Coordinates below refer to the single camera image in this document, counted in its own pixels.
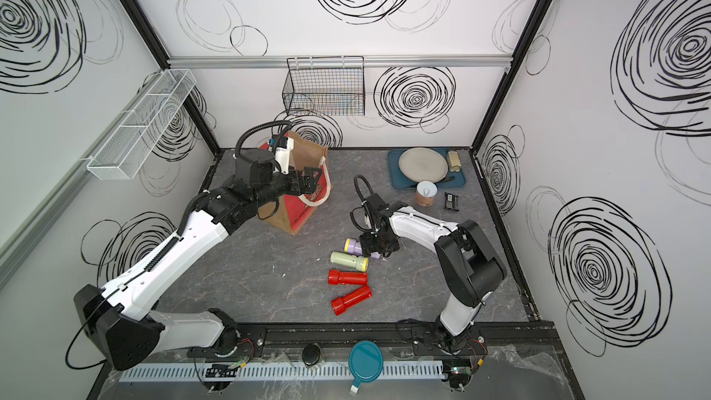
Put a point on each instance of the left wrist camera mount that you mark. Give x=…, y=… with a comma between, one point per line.
x=282, y=150

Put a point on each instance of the green flashlight horizontal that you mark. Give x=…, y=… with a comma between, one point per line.
x=354, y=262

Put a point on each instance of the teal round lid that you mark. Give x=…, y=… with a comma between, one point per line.
x=365, y=363

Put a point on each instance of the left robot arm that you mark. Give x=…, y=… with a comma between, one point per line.
x=119, y=317

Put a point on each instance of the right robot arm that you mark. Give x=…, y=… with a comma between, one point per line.
x=469, y=263

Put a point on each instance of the black wire basket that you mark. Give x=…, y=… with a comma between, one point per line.
x=333, y=86

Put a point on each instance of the purple flashlight horizontal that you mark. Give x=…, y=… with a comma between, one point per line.
x=353, y=247

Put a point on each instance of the white slotted cable duct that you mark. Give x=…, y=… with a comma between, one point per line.
x=279, y=371

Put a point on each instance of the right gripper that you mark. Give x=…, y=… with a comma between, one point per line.
x=368, y=247

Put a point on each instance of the black round knob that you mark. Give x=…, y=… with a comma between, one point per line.
x=311, y=355

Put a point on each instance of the grey round plate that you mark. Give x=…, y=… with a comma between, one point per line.
x=423, y=164

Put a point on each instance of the small yellowish jar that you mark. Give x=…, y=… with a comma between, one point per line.
x=454, y=161

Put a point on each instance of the white wire shelf basket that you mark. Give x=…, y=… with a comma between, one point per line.
x=124, y=153

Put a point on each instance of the small black clip box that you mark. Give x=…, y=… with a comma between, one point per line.
x=451, y=202

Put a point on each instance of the red flashlight bottom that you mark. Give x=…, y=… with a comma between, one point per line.
x=341, y=304

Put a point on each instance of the red flashlight lower middle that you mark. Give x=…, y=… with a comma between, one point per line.
x=337, y=277

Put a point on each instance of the red jute tote bag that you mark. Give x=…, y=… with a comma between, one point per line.
x=290, y=213

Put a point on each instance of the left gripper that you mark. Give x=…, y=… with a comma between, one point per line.
x=309, y=183

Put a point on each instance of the red flashlight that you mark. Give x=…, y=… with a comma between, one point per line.
x=337, y=277
x=341, y=304

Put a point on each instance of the teal tray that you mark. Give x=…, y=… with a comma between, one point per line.
x=452, y=180

